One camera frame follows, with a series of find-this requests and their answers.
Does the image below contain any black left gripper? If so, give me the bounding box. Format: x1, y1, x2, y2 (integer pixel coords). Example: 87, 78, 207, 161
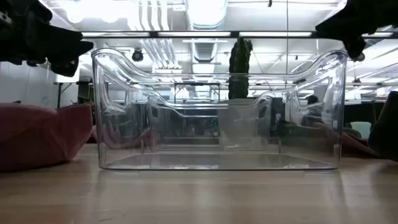
0, 0, 95, 78

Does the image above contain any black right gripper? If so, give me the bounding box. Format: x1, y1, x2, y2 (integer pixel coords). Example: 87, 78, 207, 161
315, 0, 398, 61

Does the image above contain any clear plastic storage bin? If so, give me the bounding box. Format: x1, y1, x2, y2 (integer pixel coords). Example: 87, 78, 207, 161
91, 47, 348, 171

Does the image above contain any black framed background table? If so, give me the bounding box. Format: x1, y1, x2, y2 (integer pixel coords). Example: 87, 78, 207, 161
53, 80, 94, 110

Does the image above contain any pale green chair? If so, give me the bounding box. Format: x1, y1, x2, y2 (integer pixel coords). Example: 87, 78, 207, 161
350, 121, 373, 139

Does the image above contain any tall dark green object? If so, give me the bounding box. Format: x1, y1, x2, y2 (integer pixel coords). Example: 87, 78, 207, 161
228, 36, 253, 100

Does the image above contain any black dome ceiling camera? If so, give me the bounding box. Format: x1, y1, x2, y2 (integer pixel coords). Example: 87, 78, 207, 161
131, 48, 144, 62

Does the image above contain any black overhead frame beam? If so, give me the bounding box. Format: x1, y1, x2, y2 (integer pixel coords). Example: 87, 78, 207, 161
81, 30, 398, 40

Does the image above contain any silver ventilation duct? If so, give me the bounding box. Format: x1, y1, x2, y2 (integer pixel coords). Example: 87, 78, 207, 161
185, 0, 228, 30

